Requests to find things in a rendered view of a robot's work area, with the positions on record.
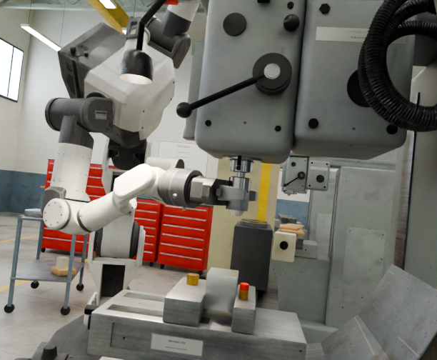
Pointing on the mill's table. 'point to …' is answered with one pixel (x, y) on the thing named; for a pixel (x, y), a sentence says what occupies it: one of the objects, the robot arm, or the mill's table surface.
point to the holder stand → (252, 252)
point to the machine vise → (218, 333)
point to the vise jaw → (185, 303)
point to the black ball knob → (291, 23)
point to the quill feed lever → (268, 69)
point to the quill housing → (234, 49)
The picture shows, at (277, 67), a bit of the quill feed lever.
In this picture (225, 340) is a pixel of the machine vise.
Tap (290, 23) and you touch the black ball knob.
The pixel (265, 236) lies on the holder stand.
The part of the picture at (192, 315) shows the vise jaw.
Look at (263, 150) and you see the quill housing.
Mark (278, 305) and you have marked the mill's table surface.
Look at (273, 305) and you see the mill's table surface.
